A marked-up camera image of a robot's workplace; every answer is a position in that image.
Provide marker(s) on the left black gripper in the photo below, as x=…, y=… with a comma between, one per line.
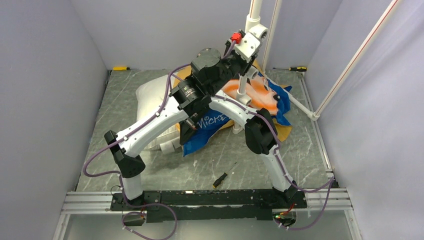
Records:
x=244, y=66

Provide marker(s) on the black yellow screwdriver on table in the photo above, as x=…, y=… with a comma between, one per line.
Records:
x=223, y=176

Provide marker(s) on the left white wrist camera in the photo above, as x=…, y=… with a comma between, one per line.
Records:
x=246, y=46

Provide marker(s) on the screwdriver at back right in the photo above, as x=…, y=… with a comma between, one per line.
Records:
x=300, y=69

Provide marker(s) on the yellow screwdriver at back left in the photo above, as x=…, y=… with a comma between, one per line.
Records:
x=121, y=68

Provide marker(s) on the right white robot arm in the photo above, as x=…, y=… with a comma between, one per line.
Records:
x=260, y=134

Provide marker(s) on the white pillow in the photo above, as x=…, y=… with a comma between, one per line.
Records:
x=150, y=96

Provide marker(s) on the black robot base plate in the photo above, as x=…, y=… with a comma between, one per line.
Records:
x=259, y=204

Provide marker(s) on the yellow blue pillowcase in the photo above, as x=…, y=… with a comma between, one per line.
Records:
x=264, y=93

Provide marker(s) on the aluminium rail frame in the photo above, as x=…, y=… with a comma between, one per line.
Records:
x=86, y=213

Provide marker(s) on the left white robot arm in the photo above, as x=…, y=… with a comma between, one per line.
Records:
x=207, y=78

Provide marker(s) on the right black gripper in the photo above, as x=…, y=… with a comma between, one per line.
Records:
x=187, y=127

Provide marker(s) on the white PVC pipe frame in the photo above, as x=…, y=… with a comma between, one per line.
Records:
x=329, y=37

